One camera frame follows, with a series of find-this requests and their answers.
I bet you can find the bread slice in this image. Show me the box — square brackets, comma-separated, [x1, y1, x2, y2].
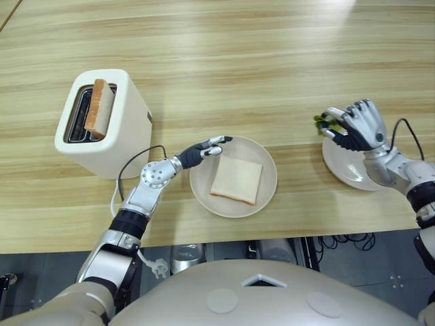
[209, 154, 264, 206]
[84, 79, 115, 140]

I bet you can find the cream toaster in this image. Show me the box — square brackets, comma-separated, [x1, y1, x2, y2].
[54, 69, 153, 180]

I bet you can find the white round plate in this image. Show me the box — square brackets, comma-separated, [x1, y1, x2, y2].
[321, 134, 390, 192]

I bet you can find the black cable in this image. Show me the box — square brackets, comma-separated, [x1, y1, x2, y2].
[118, 145, 169, 180]
[389, 117, 425, 161]

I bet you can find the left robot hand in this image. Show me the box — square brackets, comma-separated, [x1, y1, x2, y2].
[177, 135, 234, 170]

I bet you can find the beige round plate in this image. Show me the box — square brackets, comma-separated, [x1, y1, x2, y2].
[188, 135, 278, 219]

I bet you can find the green lettuce leaf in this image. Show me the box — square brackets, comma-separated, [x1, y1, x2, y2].
[313, 114, 345, 137]

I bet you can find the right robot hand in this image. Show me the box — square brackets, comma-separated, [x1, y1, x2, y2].
[324, 98, 391, 153]

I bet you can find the white cord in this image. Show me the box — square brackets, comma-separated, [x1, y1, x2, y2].
[110, 175, 170, 280]

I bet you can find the robot body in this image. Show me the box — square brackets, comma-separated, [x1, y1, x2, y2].
[110, 259, 424, 326]

